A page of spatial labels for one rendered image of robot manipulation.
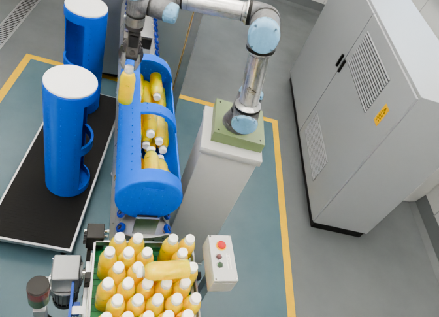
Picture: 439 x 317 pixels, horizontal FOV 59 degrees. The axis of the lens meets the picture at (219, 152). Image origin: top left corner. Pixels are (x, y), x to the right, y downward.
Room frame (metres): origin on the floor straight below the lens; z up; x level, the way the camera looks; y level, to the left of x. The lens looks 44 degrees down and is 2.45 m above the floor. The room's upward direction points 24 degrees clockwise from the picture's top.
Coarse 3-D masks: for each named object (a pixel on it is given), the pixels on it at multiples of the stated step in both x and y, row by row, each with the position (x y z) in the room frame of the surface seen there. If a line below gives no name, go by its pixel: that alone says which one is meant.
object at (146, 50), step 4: (144, 36) 2.12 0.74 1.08; (148, 36) 2.14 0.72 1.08; (152, 36) 2.16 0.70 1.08; (144, 40) 2.10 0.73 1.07; (148, 40) 2.11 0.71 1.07; (144, 44) 2.10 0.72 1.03; (148, 44) 2.11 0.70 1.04; (144, 48) 2.11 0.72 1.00; (148, 48) 2.12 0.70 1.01; (144, 52) 2.12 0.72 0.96; (148, 52) 2.13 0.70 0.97
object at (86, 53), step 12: (72, 12) 2.12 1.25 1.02; (72, 24) 2.29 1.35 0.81; (84, 24) 2.12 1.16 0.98; (96, 24) 2.17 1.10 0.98; (72, 36) 2.30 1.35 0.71; (84, 36) 2.12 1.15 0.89; (96, 36) 2.18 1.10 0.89; (72, 48) 2.30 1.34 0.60; (84, 48) 2.13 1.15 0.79; (96, 48) 2.19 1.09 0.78; (72, 60) 2.30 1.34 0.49; (84, 60) 2.13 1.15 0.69; (96, 60) 2.19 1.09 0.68; (96, 72) 2.20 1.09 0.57; (96, 108) 2.24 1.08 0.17
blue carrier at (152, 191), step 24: (120, 72) 1.68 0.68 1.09; (144, 72) 1.74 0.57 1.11; (168, 72) 1.74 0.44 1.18; (168, 96) 1.70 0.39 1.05; (120, 120) 1.29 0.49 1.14; (168, 120) 1.36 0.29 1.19; (120, 144) 1.14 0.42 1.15; (120, 168) 1.01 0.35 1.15; (168, 168) 1.24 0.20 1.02; (120, 192) 0.91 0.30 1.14; (144, 192) 0.95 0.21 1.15; (168, 192) 0.99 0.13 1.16
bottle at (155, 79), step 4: (156, 72) 1.76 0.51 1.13; (152, 76) 1.72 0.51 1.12; (156, 76) 1.72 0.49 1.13; (160, 76) 1.74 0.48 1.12; (152, 80) 1.68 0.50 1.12; (156, 80) 1.69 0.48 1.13; (160, 80) 1.71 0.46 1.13; (152, 84) 1.65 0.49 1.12; (156, 84) 1.65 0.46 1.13; (160, 84) 1.67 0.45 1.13; (152, 88) 1.63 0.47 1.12; (156, 88) 1.63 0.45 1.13; (160, 88) 1.64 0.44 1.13; (152, 92) 1.61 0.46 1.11; (156, 92) 1.61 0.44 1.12; (160, 92) 1.63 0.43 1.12
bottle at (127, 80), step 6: (126, 72) 1.29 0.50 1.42; (120, 78) 1.28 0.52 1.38; (126, 78) 1.28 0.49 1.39; (132, 78) 1.29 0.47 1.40; (120, 84) 1.28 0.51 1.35; (126, 84) 1.28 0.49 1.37; (132, 84) 1.29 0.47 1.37; (120, 90) 1.28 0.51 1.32; (126, 90) 1.28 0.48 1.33; (132, 90) 1.30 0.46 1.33; (120, 96) 1.28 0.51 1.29; (126, 96) 1.28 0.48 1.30; (132, 96) 1.31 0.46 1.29; (120, 102) 1.28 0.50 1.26; (126, 102) 1.28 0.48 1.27
